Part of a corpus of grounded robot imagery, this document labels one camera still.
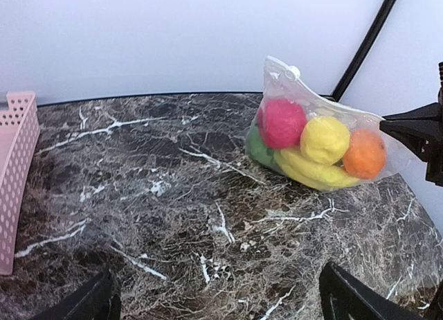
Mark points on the yellow fake banana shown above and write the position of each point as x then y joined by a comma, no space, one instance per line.
312,174

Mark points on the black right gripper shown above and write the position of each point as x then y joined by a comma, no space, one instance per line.
421,129

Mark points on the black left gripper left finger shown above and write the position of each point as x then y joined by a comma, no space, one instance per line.
98,298

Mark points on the yellow fake lemon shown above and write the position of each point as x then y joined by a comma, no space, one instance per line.
324,140

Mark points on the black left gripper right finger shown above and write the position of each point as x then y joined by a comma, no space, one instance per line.
345,297

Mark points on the orange fake orange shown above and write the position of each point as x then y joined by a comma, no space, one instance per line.
366,156

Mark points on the green fake vegetable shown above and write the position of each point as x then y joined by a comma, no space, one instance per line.
258,151

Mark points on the pink perforated plastic basket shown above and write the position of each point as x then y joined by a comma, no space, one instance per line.
19,134

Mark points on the red fake apple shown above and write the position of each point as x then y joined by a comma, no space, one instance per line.
281,122

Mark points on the right black frame post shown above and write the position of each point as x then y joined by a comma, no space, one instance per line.
363,50

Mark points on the clear polka dot zip bag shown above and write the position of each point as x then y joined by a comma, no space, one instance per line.
284,81

